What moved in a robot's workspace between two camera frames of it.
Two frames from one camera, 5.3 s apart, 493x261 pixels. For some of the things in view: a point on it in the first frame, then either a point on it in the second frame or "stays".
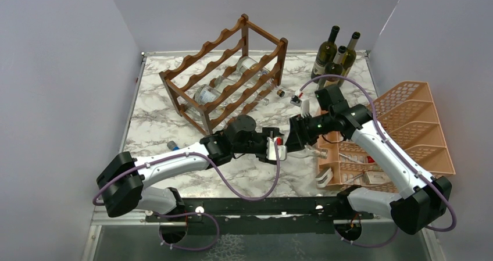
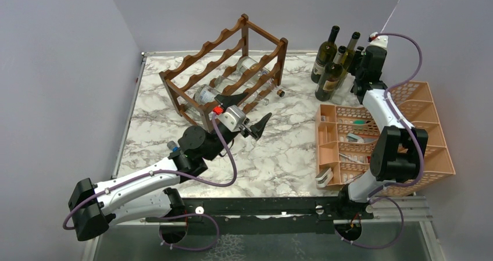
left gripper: [267, 132] → [257, 129]
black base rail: [263, 216] stays
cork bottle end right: [281, 93] stays
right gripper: [299, 135] → [359, 53]
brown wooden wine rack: [221, 78] stays
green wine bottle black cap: [325, 54] stays
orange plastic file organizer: [407, 116] stays
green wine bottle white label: [335, 67] → [326, 54]
